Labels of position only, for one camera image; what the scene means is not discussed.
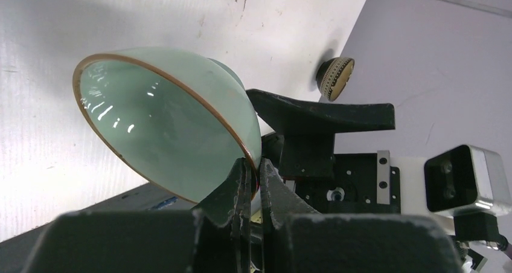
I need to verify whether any mint green bowl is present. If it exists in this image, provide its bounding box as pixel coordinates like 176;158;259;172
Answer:
72;47;261;203

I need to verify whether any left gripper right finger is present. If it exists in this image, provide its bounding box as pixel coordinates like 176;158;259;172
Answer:
259;158;462;272

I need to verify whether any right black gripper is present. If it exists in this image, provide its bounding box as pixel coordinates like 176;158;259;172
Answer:
246;89;419;214

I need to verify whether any brown dish under right arm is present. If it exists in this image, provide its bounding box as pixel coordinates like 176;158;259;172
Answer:
315;57;355;101

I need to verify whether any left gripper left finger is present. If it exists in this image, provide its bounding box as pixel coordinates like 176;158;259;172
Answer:
22;158;252;272

